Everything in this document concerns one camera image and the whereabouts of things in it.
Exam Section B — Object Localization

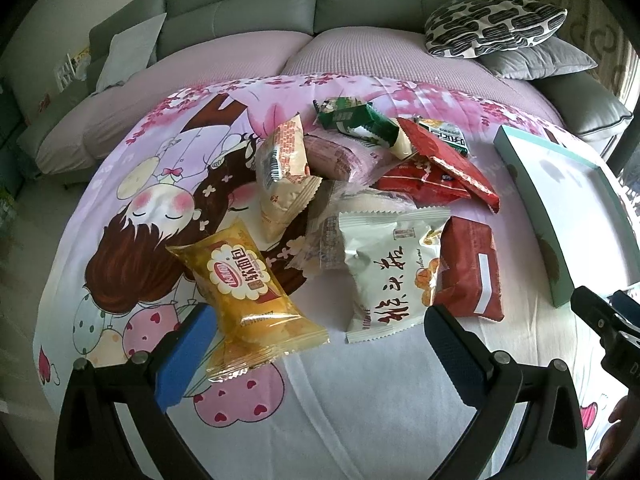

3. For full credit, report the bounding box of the dark red snack packet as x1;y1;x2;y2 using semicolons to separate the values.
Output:
433;216;504;322

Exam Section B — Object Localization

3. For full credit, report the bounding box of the red patterned long packet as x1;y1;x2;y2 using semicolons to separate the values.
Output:
397;118;500;214

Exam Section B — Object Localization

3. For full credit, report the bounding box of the yellow soft bread packet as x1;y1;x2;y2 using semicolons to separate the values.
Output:
167;219;330;382

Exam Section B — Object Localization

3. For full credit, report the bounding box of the white persimmon snack packet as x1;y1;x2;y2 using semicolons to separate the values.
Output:
338;207;450;344

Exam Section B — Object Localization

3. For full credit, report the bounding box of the pink wafer snack packet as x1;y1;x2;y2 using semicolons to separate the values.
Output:
304;129;400;185

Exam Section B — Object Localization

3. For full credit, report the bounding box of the orange cream cake packet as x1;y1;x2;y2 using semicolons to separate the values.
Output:
255;114;322;243

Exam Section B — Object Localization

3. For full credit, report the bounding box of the clear plastic pastry packet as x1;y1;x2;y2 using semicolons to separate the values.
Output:
286;180;416;275

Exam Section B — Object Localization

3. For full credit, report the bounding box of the person's hand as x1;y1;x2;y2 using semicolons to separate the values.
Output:
588;392;639;471

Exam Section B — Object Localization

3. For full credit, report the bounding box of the teal rimmed white tray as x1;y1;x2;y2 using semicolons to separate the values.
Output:
494;126;639;307

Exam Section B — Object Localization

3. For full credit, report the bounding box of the red white-striped snack packet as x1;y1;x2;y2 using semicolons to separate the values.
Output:
374;155;471;207

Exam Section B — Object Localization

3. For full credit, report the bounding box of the green white cracker packet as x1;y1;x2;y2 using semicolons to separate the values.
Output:
416;117;469;157

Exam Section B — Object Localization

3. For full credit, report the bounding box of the pale yellow wrapped candy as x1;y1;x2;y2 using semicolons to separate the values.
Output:
390;128;416;160

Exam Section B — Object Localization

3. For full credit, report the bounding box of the grey cushion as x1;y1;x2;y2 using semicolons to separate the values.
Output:
477;36;598;81

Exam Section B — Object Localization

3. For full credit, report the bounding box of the pink cartoon girl cloth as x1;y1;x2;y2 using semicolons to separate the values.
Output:
34;74;624;479

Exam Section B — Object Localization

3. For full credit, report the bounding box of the patterned beige curtain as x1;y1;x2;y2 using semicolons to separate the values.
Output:
539;0;639;110

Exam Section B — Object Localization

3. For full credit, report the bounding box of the pink knitted sofa cover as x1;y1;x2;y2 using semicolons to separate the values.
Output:
17;26;562;174

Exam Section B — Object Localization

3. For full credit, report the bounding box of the dark green snack packet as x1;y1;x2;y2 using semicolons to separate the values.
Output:
314;96;399;148

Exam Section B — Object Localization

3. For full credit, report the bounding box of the black white patterned pillow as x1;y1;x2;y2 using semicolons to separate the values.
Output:
425;0;568;58

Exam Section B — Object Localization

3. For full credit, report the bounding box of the light grey square pillow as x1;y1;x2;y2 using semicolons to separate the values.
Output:
96;13;166;92

